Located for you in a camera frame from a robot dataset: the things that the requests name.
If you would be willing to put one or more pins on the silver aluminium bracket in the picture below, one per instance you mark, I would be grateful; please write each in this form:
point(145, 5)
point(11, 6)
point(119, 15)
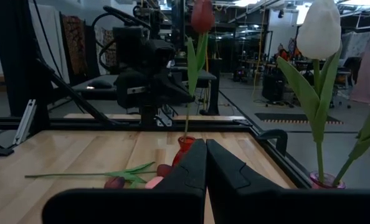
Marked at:
point(24, 123)

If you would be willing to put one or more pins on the red glass vase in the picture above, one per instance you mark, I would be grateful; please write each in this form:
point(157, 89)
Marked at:
point(185, 144)

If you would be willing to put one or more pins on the white artificial tulip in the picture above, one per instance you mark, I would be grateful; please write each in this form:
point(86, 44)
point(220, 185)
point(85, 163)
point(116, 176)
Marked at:
point(319, 31)

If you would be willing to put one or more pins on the dark red artificial tulip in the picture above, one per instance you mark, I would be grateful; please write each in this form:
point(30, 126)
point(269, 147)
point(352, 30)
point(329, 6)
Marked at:
point(115, 183)

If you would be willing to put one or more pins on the black striped floor mat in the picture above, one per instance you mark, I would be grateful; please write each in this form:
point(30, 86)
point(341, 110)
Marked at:
point(297, 118)

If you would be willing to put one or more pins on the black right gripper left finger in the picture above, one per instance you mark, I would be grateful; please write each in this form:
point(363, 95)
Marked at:
point(172, 202)

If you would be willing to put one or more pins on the black table frame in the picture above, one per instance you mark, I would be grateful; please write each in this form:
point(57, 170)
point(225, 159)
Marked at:
point(13, 62)

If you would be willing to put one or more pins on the purple glass vase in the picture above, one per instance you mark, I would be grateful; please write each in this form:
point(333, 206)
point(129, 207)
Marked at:
point(326, 182)

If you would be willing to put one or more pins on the black box on wheels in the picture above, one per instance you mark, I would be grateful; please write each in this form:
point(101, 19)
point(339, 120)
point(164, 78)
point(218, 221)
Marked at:
point(273, 87)

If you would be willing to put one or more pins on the black table clamp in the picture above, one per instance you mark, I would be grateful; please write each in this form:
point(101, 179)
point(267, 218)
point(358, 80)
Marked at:
point(275, 137)

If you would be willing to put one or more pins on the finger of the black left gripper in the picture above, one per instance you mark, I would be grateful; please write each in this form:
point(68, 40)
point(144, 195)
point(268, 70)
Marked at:
point(177, 91)

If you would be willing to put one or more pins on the pink cloth panel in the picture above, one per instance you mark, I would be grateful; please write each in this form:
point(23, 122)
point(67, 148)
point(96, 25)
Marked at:
point(368, 71)

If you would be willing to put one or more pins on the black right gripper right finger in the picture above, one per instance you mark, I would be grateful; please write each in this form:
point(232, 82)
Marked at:
point(250, 199)

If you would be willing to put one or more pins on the dark patterned cloth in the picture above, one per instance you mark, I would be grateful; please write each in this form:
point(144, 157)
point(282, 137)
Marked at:
point(76, 43)

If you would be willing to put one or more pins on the black side table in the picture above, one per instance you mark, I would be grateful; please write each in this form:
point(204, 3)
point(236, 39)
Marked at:
point(211, 90)

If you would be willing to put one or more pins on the white patterned cloth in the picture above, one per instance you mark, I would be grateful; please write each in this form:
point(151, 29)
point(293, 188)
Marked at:
point(356, 43)

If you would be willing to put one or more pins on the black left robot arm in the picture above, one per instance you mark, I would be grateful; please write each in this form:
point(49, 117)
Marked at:
point(129, 43)

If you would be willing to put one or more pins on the pink artificial tulip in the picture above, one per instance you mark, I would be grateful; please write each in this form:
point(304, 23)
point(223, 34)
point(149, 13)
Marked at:
point(154, 182)

